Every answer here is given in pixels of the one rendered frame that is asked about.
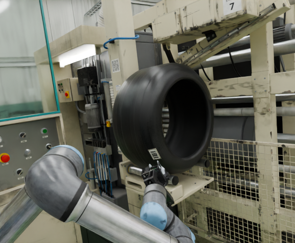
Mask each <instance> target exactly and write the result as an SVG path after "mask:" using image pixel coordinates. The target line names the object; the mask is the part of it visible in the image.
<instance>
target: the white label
mask: <svg viewBox="0 0 295 243"><path fill-rule="evenodd" d="M148 151H149V153H150V155H151V157H152V158H153V160H157V159H161V157H160V156H159V154H158V152H157V150H156V149H155V148H154V149H149V150H148Z"/></svg>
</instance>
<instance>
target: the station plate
mask: <svg viewBox="0 0 295 243"><path fill-rule="evenodd" d="M223 10H224V15H227V14H231V13H234V12H237V11H240V10H242V7H241V0H223Z"/></svg>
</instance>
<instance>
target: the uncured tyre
mask: <svg viewBox="0 0 295 243"><path fill-rule="evenodd" d="M165 100H166V103H167V106H168V109H169V127H168V131H167V133H166V136H165V137H164V134H163V129H162V109H163V104H164V101H165ZM213 125H214V111H213V103H212V99H211V95H210V92H209V90H208V88H207V86H206V84H205V82H204V81H203V80H202V78H201V77H200V76H199V75H198V74H197V73H196V72H195V71H194V70H193V69H191V68H190V67H189V66H186V65H184V64H179V63H166V64H162V65H157V66H153V67H147V68H143V69H140V70H138V71H136V72H135V73H134V74H132V75H131V76H129V77H128V78H127V79H126V80H125V82H124V83H123V84H122V86H121V87H120V89H119V91H118V93H117V95H116V98H115V101H114V105H113V111H112V126H113V132H114V136H115V139H116V142H117V144H118V146H119V148H120V150H121V151H122V153H123V154H124V155H125V156H126V157H127V158H128V159H129V160H130V161H131V162H133V163H134V164H135V165H137V166H139V167H141V168H145V167H148V166H149V164H150V165H151V166H156V165H158V163H157V161H159V163H160V164H161V166H162V167H163V168H165V170H166V171H167V172H168V173H169V174H179V173H183V172H186V171H188V170H189V169H191V168H192V167H193V166H194V165H195V164H196V163H197V162H198V161H199V160H200V159H201V158H202V157H203V155H204V154H205V152H206V150H207V148H208V146H209V144H210V141H211V137H212V132H213ZM149 149H156V150H157V152H158V154H159V156H160V157H161V159H157V160H153V158H152V157H151V155H150V153H149V151H148V150H149Z"/></svg>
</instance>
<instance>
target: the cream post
mask: <svg viewBox="0 0 295 243"><path fill-rule="evenodd" d="M101 3H102V10H103V17H104V25H105V32H106V40H107V41H108V40H109V39H112V38H116V37H135V33H134V25H133V17H132V9H131V0H101ZM107 47H108V54H109V62H110V69H111V76H112V86H113V94H114V100H115V98H116V95H117V93H118V90H116V85H121V86H122V84H123V83H124V82H125V80H126V79H127V78H128V77H129V76H131V75H132V74H134V73H135V72H136V71H138V70H139V66H138V58H137V50H136V42H135V39H131V40H114V44H112V43H107ZM117 58H119V66H120V71H119V72H115V73H113V72H112V62H111V60H114V59H117ZM122 159H123V162H125V161H127V160H129V159H128V158H127V157H126V156H125V155H124V154H123V153H122ZM126 191H127V199H128V206H129V212H130V213H132V214H134V215H135V216H137V217H139V218H140V210H141V207H142V200H143V196H142V195H139V194H136V193H134V192H131V191H129V190H126Z"/></svg>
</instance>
